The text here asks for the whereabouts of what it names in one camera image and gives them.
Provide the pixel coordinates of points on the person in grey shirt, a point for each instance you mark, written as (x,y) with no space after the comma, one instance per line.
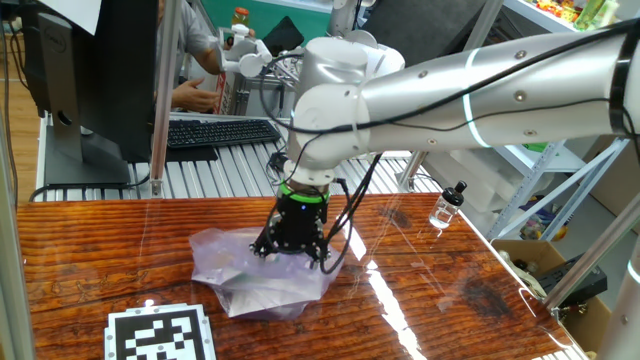
(192,25)

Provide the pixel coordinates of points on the grey aluminium case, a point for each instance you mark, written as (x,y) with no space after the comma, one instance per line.
(255,100)

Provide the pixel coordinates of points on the aluminium frame post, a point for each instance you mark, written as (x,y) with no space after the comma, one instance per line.
(165,100)
(12,275)
(590,255)
(415,170)

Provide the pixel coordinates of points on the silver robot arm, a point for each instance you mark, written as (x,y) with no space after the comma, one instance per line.
(500,95)

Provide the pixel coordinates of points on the person's bare forearm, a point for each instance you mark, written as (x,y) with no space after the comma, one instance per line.
(210,59)
(175,97)

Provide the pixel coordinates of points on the large brown cardboard box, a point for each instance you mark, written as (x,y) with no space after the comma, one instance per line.
(617,185)

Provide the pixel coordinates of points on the small folded green cloth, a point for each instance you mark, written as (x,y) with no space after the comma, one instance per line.
(535,146)

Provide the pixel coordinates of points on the green plastic bottle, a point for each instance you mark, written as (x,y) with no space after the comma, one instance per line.
(590,12)

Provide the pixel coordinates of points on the colourful small toys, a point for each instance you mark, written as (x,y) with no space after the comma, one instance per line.
(555,7)

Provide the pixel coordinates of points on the bottle with orange cap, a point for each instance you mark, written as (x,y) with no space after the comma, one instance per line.
(240,20)

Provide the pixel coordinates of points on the purple translucent plastic bag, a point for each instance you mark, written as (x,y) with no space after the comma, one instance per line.
(240,280)

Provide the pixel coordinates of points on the pale plastic bottle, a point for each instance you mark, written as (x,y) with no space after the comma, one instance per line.
(611,12)

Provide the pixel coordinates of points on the white paper sheet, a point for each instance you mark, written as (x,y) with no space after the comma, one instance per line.
(70,12)

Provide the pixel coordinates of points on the wood grain table mat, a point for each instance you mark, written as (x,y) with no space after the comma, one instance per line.
(400,300)

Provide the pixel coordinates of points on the white carton with red print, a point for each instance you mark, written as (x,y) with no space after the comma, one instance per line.
(223,97)

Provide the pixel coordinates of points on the clear plastic trays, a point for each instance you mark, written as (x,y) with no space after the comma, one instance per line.
(475,182)

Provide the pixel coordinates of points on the colourful toys pile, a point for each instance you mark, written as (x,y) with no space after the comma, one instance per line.
(537,227)

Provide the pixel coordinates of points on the white handheld device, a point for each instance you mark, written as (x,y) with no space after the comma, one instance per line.
(245,57)

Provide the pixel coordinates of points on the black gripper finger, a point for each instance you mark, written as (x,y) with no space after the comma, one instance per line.
(265,245)
(321,250)

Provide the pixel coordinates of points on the small black folding stand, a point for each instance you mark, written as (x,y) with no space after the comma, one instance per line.
(275,161)

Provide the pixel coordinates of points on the dark grey panel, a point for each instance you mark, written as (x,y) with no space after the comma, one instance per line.
(430,25)

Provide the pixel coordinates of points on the black keyboard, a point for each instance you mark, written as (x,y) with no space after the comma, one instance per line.
(220,132)

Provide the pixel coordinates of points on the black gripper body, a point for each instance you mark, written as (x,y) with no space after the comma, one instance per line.
(300,225)

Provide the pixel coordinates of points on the white metal shelf rack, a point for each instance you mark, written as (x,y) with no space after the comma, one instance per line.
(525,192)

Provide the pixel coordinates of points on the black white fiducial marker board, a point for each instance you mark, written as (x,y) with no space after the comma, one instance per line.
(160,340)

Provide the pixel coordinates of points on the black computer monitor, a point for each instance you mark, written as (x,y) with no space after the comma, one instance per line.
(115,75)

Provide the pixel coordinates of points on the glass bottle with black cap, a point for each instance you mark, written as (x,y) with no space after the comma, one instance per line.
(442,212)

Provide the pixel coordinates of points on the black device in box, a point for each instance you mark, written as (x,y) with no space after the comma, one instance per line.
(575,285)

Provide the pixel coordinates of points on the open cardboard box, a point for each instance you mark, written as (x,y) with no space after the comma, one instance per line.
(590,325)

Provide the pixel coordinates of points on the person's bare hand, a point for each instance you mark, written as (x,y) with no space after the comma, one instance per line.
(197,96)

